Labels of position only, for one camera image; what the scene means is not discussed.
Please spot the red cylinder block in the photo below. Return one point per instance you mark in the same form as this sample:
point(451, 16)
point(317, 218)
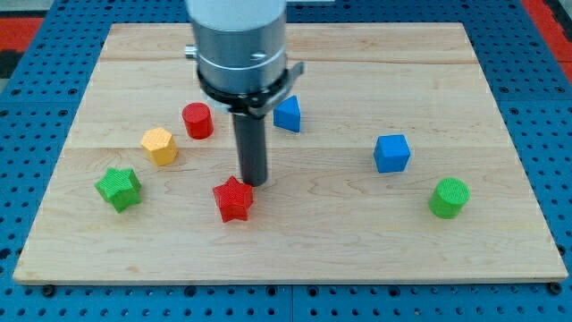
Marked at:
point(198, 120)

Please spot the yellow hexagon block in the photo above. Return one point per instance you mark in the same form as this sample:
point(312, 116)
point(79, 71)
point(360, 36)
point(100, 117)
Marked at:
point(159, 146)

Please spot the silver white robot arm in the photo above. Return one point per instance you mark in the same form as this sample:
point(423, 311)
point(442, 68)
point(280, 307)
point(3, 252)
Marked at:
point(240, 50)

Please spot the green star block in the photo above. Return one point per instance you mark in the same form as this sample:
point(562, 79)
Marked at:
point(120, 188)

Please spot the light wooden board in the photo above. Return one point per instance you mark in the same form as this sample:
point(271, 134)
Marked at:
point(325, 215)

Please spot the blue perforated metal table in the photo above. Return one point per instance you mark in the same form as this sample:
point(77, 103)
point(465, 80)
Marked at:
point(45, 90)

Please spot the green cylinder block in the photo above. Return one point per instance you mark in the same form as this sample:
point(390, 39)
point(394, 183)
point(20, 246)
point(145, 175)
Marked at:
point(449, 196)

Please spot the blue cube block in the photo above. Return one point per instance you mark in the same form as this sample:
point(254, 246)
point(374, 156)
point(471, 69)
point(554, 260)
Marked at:
point(391, 153)

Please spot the blue triangle block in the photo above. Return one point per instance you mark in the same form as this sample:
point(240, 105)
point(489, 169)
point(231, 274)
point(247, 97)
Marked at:
point(287, 115)

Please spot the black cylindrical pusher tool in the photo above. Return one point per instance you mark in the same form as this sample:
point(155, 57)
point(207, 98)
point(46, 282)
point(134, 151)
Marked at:
point(251, 148)

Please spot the red star block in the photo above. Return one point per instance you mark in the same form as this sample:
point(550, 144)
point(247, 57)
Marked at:
point(233, 199)

